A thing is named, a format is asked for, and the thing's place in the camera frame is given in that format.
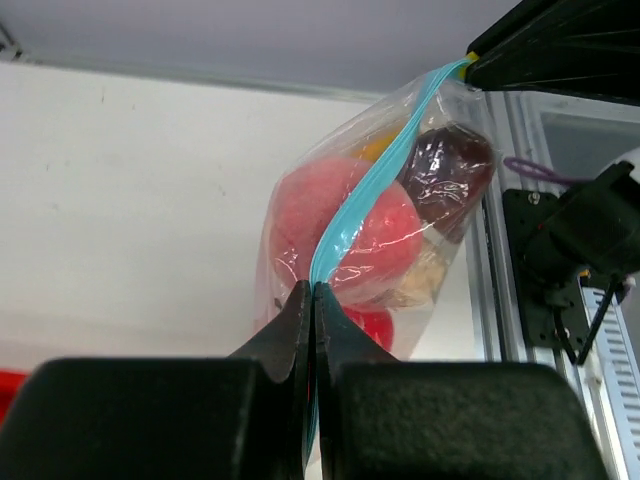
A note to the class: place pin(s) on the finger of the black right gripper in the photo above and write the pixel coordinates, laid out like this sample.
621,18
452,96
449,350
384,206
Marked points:
581,48

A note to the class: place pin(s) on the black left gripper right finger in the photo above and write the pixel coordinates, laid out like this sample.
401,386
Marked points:
450,420

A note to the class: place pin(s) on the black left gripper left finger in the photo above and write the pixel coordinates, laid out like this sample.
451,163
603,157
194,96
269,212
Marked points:
244,416

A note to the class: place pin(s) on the red tomato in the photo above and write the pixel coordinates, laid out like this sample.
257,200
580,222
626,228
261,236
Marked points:
375,322

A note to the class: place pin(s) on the garlic bulb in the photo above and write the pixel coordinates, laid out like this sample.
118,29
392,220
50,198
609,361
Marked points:
421,284

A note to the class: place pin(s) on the pink peach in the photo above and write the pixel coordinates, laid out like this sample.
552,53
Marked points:
338,220

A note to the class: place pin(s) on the dark red onion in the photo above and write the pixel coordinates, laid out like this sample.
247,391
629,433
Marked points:
446,174

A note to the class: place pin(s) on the clear zip top bag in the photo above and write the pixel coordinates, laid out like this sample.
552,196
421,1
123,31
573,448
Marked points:
426,103

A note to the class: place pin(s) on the yellow orange mango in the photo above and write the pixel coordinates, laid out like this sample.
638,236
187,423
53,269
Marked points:
374,145

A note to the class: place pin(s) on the red plastic tray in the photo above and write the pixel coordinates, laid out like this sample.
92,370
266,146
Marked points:
10,384

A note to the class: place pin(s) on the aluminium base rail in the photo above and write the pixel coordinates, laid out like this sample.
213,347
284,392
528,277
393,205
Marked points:
576,138

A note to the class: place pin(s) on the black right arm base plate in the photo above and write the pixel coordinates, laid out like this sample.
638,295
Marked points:
546,280

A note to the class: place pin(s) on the right aluminium frame post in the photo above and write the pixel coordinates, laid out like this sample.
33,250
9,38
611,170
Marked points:
10,49

